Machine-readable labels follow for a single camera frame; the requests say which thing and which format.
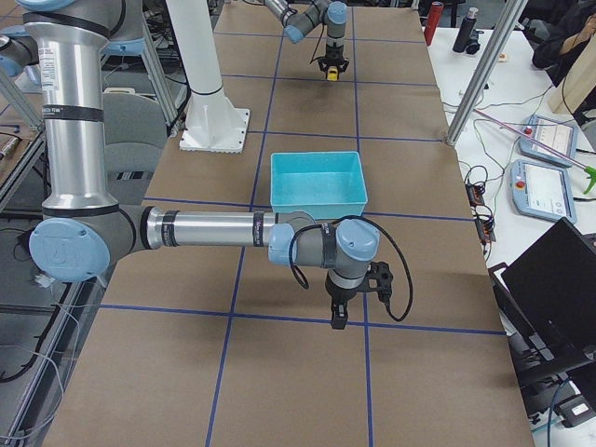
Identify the teach pendant tablet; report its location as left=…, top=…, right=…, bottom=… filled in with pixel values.
left=510, top=159, right=577, bottom=224
left=519, top=115, right=579, bottom=168

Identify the black bottle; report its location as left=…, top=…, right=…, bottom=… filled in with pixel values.
left=452, top=7, right=480, bottom=55

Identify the teal plastic bin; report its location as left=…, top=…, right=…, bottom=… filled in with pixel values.
left=270, top=151, right=368, bottom=220

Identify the near teach pendant tablet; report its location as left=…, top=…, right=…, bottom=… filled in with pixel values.
left=510, top=159, right=577, bottom=224

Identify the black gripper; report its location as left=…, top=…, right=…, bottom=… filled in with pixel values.
left=317, top=44, right=349, bottom=74
left=325, top=277, right=368, bottom=330

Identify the black laptop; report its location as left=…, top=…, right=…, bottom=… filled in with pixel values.
left=500, top=216, right=596, bottom=355

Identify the far teach pendant tablet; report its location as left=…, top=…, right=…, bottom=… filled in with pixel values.
left=519, top=115, right=579, bottom=168

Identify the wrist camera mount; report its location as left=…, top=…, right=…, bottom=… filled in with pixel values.
left=359, top=262, right=394, bottom=305

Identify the aluminium frame post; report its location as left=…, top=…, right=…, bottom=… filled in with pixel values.
left=445, top=0, right=527, bottom=146

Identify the white camera stand pole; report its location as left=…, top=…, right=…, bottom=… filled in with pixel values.
left=167, top=0, right=251, bottom=154

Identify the red cylinder bottle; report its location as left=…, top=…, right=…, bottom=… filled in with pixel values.
left=424, top=1, right=444, bottom=47

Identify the yellow beetle toy car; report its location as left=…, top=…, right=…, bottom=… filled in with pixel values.
left=326, top=66, right=339, bottom=82

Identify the reacher grabber stick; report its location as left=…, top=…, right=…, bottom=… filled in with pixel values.
left=473, top=109, right=596, bottom=195

